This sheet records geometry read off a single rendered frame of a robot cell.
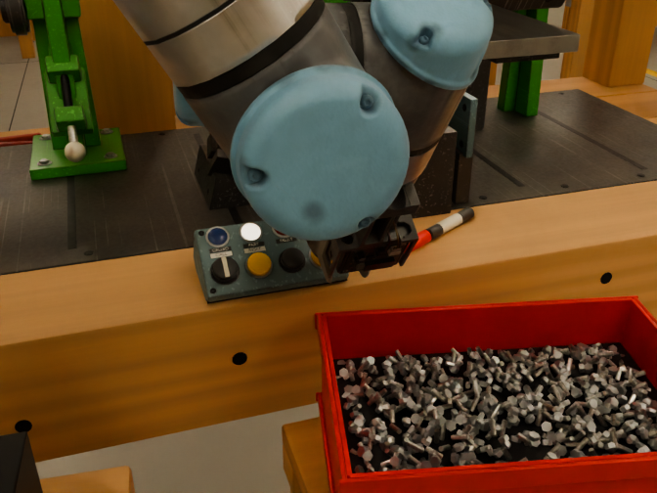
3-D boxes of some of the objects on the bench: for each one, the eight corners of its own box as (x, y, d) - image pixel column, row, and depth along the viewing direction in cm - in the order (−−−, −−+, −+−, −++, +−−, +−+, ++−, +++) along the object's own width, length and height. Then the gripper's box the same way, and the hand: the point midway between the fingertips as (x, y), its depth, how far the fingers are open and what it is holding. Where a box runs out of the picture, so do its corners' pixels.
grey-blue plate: (471, 204, 94) (482, 98, 87) (457, 206, 93) (467, 100, 87) (439, 177, 102) (447, 78, 95) (426, 179, 101) (433, 79, 95)
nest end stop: (251, 181, 95) (264, 163, 91) (206, 176, 93) (217, 157, 89) (251, 173, 96) (263, 154, 92) (206, 168, 94) (216, 148, 89)
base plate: (746, 178, 107) (750, 164, 106) (-80, 301, 77) (-85, 285, 76) (576, 98, 142) (578, 88, 141) (-35, 162, 112) (-38, 150, 111)
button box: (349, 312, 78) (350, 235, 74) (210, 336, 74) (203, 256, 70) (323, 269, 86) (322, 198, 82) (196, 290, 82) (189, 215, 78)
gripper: (341, 213, 53) (300, 323, 71) (455, 198, 55) (386, 307, 74) (313, 118, 56) (281, 246, 75) (419, 108, 59) (363, 234, 77)
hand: (328, 246), depth 74 cm, fingers closed
